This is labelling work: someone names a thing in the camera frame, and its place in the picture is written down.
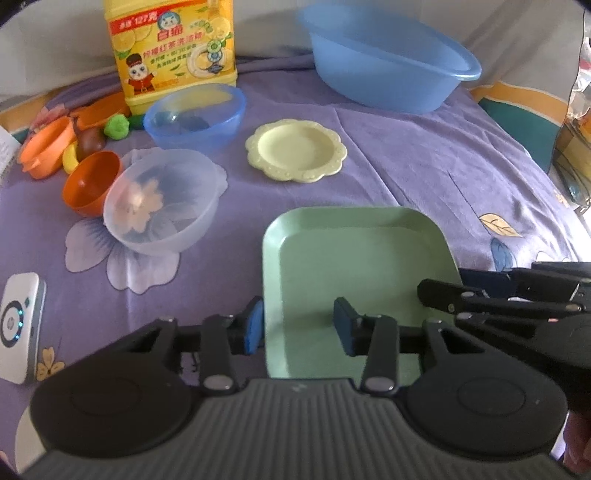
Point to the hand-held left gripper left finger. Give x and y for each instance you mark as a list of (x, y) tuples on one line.
[(253, 325)]

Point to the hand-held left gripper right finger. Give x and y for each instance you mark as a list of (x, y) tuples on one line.
[(344, 330)]

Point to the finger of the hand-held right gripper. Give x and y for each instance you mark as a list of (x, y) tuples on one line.
[(443, 295), (485, 281)]

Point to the green square plate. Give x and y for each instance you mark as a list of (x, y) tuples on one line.
[(351, 258)]

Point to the clear plastic bowl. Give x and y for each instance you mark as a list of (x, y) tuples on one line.
[(184, 217)]

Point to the purple floral bedsheet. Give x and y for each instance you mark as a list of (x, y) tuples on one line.
[(415, 152)]

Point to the yellow patterned box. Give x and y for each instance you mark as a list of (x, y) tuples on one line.
[(572, 157)]

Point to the pale yellow scalloped plate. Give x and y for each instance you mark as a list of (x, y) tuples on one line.
[(295, 147)]

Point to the small translucent blue bowl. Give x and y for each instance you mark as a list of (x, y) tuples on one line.
[(203, 136)]

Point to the orange plastic bowl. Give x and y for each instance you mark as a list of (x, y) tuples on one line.
[(90, 184)]

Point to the large blue plastic basin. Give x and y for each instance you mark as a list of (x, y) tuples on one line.
[(383, 69)]

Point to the white electronic device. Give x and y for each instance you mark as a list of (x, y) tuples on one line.
[(18, 323)]

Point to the dark green toy cucumber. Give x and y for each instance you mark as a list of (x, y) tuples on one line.
[(136, 121)]

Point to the light green toy vegetable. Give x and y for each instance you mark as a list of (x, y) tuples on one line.
[(116, 127)]

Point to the brown toy fruit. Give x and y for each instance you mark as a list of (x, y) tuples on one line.
[(90, 143)]

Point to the yellow toy banana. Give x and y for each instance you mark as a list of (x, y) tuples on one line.
[(69, 160)]

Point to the orange toy pan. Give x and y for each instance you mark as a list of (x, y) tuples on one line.
[(101, 113)]

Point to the orange toy pot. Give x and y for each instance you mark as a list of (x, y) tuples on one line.
[(46, 147)]

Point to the yellow detergent bottle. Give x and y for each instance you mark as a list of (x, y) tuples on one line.
[(171, 55)]

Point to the white paper manual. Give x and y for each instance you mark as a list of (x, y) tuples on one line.
[(7, 152)]

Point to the white grey cloth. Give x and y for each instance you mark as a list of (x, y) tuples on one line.
[(55, 46)]

